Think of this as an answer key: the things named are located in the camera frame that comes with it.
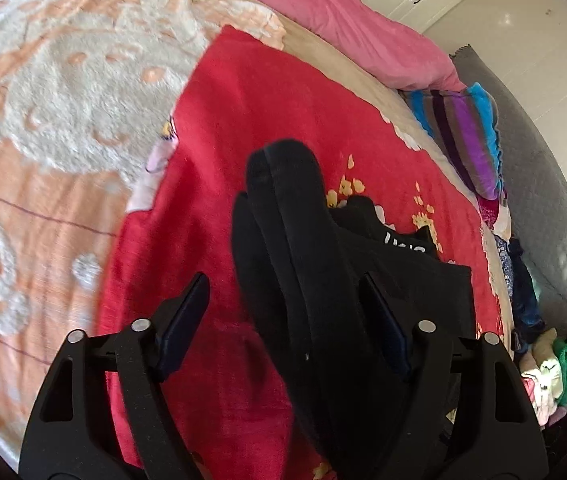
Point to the floral patterned fabric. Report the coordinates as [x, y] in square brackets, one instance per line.
[501, 240]

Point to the striped colourful cloth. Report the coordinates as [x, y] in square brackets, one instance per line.
[463, 130]

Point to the red floral blanket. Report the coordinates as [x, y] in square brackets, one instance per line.
[263, 90]

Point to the black sweater with orange patches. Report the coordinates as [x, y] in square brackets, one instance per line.
[293, 240]

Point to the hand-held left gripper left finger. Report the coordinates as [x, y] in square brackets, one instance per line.
[183, 320]

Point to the blue garment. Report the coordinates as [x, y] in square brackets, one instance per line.
[526, 285]

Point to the peach and white fleece blanket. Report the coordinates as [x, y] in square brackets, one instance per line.
[63, 85]

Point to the grey quilted headboard cushion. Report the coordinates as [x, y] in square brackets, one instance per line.
[538, 185]

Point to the pink pillow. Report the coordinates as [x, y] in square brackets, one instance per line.
[338, 5]

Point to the green folded garment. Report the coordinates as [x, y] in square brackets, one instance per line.
[566, 370]

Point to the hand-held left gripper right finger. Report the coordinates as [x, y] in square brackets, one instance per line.
[388, 325]

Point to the white folded garment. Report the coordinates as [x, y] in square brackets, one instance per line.
[546, 385]

